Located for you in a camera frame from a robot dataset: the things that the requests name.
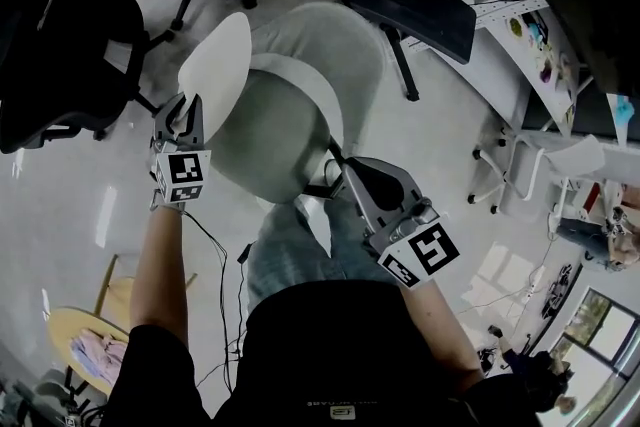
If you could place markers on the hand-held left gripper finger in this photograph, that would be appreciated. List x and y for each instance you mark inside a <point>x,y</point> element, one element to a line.
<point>198,135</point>
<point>160,127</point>

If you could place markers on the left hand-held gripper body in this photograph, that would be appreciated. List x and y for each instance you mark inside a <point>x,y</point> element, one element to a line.
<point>187,170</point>

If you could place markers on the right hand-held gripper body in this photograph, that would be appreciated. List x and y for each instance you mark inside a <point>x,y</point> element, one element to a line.
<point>430,250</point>

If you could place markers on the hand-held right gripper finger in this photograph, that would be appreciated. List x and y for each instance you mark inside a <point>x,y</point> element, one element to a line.
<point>407,185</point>
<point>360,205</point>

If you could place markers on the white cloth garment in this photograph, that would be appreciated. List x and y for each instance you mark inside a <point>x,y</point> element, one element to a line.
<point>215,65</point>

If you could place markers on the pale grey fabric chair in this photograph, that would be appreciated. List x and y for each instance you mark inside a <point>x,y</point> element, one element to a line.
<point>280,130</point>

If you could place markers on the person's right forearm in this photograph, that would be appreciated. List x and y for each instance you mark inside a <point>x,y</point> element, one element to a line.
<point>440,330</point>

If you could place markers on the person's left forearm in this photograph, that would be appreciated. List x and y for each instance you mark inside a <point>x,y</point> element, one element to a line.
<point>160,265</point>

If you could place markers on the white office chair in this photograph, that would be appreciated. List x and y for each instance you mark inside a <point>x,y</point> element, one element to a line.
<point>575,155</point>

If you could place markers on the white power strip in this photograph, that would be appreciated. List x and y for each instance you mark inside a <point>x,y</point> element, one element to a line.
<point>535,282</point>

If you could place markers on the person's black shirt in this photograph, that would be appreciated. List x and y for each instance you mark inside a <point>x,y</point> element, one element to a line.
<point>325,350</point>

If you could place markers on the black stand tray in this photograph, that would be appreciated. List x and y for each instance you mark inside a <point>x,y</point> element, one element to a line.
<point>415,5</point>

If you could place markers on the window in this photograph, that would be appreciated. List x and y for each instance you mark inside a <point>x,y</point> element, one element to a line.
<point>600,330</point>

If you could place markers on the pink and purple cloth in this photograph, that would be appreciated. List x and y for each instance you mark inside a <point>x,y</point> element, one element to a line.
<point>100,355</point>

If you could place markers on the round wooden side table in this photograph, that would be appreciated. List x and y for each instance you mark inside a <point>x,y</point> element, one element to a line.
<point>60,340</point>

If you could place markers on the blue fluffy duster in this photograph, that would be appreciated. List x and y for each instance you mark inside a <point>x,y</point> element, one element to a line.
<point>624,110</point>

